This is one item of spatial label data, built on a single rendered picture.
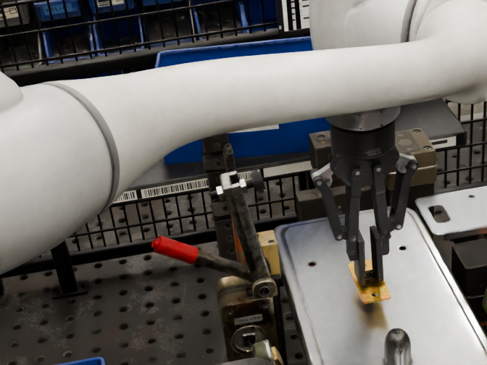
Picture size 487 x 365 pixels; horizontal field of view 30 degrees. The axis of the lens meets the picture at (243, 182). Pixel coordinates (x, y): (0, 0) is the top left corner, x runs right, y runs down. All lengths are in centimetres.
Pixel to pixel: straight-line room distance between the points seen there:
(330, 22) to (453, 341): 43
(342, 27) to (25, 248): 50
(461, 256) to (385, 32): 47
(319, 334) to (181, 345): 51
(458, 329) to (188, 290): 71
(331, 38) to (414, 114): 61
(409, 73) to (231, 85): 16
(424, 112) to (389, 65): 79
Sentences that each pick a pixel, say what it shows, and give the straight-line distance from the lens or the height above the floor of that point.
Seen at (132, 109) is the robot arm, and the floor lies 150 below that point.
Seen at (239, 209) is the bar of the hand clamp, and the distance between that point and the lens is 108.
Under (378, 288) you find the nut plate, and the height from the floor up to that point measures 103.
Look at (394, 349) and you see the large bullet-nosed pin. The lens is 110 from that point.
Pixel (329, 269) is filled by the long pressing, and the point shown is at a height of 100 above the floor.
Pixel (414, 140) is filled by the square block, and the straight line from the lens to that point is 143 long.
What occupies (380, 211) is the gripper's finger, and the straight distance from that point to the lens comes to 113.
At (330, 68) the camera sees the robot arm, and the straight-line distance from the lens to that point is 76.
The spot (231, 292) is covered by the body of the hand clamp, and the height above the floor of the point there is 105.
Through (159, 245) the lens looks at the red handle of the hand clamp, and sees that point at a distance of 110.
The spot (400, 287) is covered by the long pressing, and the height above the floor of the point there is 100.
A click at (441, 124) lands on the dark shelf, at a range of 153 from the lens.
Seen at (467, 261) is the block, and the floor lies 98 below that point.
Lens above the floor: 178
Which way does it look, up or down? 32 degrees down
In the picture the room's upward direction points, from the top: 7 degrees counter-clockwise
